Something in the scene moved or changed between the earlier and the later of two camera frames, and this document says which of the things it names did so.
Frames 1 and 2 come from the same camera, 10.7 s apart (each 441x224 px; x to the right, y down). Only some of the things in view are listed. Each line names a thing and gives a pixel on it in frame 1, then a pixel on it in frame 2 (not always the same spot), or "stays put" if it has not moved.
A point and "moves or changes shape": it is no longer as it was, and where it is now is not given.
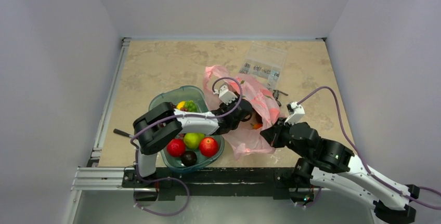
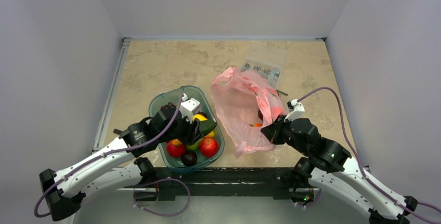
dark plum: [189, 158] stays put
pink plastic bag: [245, 138] moves or changes shape
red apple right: [208, 146] stays put
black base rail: [170, 184] stays put
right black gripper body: [273, 134] stays put
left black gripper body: [234, 126] → [184, 131]
